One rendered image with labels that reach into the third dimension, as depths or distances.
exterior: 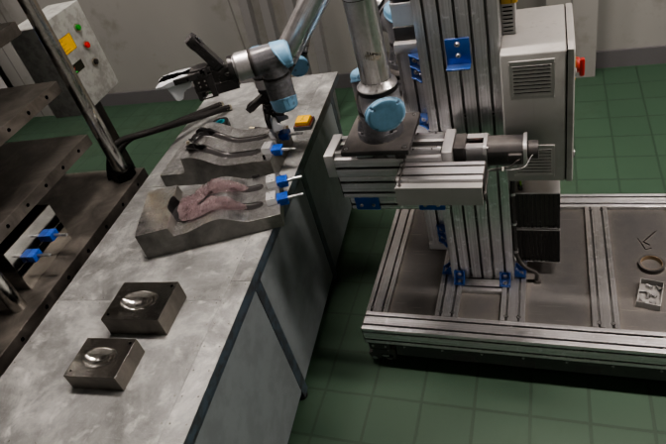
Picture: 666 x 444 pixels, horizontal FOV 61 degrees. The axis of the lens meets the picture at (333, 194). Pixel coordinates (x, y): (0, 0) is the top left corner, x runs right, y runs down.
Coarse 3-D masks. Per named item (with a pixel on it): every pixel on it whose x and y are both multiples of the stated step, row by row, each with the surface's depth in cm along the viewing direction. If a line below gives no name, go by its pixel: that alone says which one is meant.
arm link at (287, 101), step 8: (288, 72) 154; (264, 80) 154; (272, 80) 152; (280, 80) 152; (288, 80) 154; (272, 88) 154; (280, 88) 153; (288, 88) 155; (272, 96) 156; (280, 96) 155; (288, 96) 156; (272, 104) 158; (280, 104) 156; (288, 104) 157; (296, 104) 159; (280, 112) 158
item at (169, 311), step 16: (128, 288) 179; (144, 288) 177; (160, 288) 176; (176, 288) 175; (112, 304) 175; (128, 304) 176; (144, 304) 175; (160, 304) 170; (176, 304) 175; (112, 320) 170; (128, 320) 168; (144, 320) 167; (160, 320) 166
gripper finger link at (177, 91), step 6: (174, 78) 148; (186, 78) 148; (162, 84) 147; (168, 84) 147; (180, 84) 148; (186, 84) 149; (168, 90) 148; (174, 90) 149; (180, 90) 149; (174, 96) 149; (180, 96) 150
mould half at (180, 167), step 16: (224, 128) 241; (256, 128) 241; (288, 128) 237; (208, 144) 231; (224, 144) 233; (240, 144) 233; (256, 144) 229; (288, 144) 236; (176, 160) 240; (192, 160) 224; (208, 160) 224; (224, 160) 226; (240, 160) 223; (256, 160) 219; (272, 160) 218; (176, 176) 232; (192, 176) 230; (208, 176) 228; (240, 176) 225
